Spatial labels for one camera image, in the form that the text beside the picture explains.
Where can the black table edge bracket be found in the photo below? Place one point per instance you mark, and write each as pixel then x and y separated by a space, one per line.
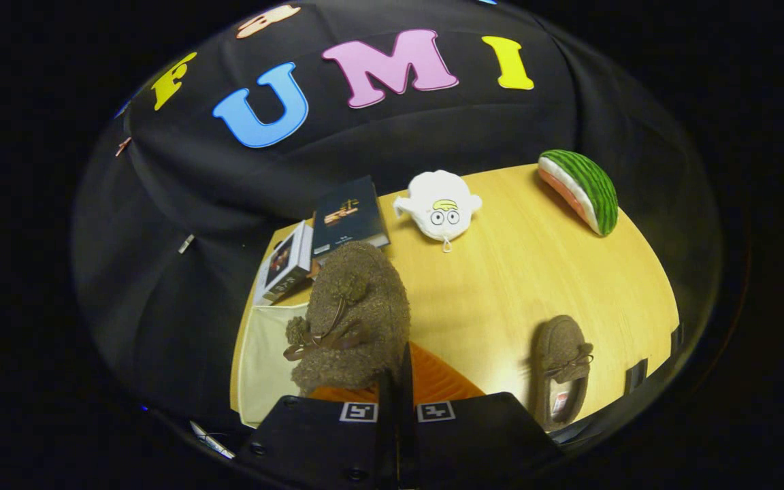
pixel 637 376
pixel 676 339

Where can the grey fabric storage box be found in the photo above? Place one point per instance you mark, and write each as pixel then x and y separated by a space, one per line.
pixel 266 361

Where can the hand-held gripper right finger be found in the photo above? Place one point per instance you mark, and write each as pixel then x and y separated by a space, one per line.
pixel 405 381

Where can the brown fuzzy slipper shoe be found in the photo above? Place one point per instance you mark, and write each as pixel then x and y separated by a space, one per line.
pixel 358 306
pixel 559 354

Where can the white plush face toy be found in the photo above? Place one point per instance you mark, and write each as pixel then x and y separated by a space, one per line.
pixel 439 201

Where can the white portrait cover book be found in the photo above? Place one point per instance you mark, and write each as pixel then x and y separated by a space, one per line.
pixel 286 262

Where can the pink clothes peg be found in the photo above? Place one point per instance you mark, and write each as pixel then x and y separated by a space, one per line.
pixel 122 145

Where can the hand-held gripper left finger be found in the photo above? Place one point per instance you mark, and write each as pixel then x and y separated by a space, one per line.
pixel 317 435

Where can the watermelon slice plush toy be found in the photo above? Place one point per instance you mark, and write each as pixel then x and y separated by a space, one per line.
pixel 586 187

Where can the dark navy cover book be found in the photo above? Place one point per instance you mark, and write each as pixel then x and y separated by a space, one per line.
pixel 348 214

